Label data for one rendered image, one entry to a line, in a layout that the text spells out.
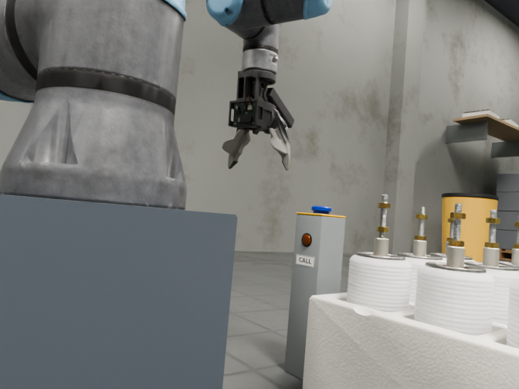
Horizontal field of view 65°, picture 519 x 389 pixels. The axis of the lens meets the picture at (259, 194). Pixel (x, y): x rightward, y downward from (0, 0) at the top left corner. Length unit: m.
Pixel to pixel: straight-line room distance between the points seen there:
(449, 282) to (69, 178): 0.46
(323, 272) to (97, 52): 0.58
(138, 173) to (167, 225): 0.05
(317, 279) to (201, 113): 2.56
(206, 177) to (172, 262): 2.88
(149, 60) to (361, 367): 0.48
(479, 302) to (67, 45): 0.53
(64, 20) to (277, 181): 3.27
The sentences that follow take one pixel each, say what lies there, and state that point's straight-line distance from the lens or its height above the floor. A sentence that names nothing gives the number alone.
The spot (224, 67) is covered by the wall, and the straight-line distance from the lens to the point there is 3.41.
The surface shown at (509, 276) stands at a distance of 0.69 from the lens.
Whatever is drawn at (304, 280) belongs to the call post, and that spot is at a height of 0.18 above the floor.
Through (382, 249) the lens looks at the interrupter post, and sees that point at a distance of 0.67.
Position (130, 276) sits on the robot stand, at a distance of 0.30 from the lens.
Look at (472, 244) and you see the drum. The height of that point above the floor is 0.23.
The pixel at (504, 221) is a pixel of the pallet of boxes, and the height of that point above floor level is 0.51.
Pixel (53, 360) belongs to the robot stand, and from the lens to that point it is 0.31.
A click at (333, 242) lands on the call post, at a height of 0.26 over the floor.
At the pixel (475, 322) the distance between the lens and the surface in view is 0.59.
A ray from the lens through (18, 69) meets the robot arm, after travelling 0.45.
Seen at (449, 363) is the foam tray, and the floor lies 0.15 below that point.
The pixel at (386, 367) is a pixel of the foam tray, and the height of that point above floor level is 0.12.
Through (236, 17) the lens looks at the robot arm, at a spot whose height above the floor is 0.65.
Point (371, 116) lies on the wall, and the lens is 4.54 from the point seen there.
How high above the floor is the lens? 0.30
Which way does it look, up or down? 3 degrees up
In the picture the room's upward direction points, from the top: 5 degrees clockwise
